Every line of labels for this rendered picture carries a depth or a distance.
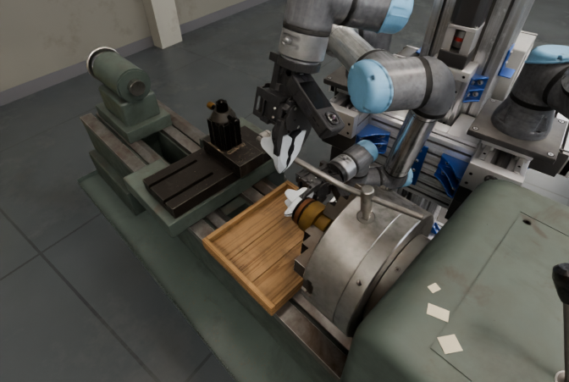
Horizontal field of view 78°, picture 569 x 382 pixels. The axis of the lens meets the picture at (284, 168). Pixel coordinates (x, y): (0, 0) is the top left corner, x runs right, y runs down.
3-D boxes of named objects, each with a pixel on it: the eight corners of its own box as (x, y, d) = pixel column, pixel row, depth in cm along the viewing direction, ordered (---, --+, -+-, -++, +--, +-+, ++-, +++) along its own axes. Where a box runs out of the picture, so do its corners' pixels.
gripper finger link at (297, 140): (274, 157, 72) (284, 115, 67) (295, 171, 68) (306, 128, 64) (263, 160, 69) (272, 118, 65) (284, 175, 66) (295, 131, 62)
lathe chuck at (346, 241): (409, 250, 95) (431, 178, 72) (334, 342, 83) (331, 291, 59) (381, 231, 100) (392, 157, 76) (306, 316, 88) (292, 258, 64)
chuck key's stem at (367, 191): (372, 222, 70) (376, 186, 62) (367, 230, 69) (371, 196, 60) (361, 218, 71) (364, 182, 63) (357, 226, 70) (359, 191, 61)
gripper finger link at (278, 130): (284, 148, 65) (294, 105, 61) (290, 152, 64) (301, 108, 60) (266, 154, 62) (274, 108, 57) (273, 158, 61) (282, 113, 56)
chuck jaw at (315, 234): (350, 250, 77) (315, 283, 70) (347, 264, 80) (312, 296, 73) (313, 222, 83) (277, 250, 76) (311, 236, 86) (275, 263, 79)
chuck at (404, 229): (421, 258, 94) (447, 186, 70) (346, 353, 81) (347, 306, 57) (409, 251, 95) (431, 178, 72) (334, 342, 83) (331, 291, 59)
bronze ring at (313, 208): (343, 206, 84) (314, 186, 89) (317, 228, 79) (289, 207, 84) (339, 230, 90) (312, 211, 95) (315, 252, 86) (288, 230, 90)
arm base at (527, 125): (498, 105, 111) (511, 76, 104) (552, 122, 104) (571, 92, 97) (484, 127, 102) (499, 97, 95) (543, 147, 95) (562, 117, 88)
